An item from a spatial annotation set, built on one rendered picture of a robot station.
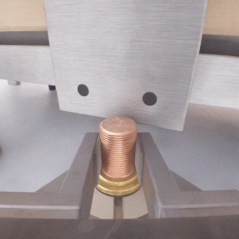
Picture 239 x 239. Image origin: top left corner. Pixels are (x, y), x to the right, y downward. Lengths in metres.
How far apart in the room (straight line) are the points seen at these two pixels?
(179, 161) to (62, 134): 0.23
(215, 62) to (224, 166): 0.19
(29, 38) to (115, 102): 0.21
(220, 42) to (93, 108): 0.16
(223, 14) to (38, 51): 0.22
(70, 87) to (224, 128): 0.35
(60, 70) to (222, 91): 0.15
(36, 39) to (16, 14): 0.04
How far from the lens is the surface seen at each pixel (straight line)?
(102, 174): 0.16
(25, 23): 0.32
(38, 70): 0.26
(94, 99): 0.16
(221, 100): 0.20
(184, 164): 0.30
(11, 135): 0.41
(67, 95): 0.17
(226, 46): 0.24
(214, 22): 0.23
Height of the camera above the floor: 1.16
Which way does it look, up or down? 29 degrees up
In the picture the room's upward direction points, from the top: 179 degrees counter-clockwise
